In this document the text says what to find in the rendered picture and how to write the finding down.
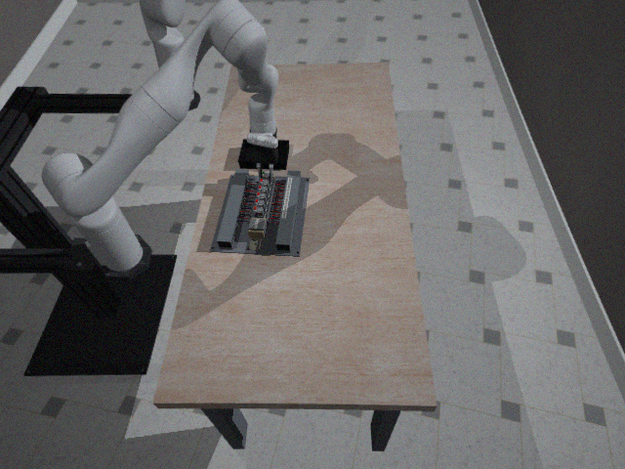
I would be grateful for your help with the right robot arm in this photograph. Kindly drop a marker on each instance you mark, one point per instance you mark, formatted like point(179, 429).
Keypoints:
point(81, 188)

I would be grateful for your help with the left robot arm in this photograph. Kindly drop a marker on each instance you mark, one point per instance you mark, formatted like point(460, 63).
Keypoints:
point(159, 16)

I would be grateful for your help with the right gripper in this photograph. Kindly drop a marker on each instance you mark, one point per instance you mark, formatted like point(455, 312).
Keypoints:
point(263, 135)

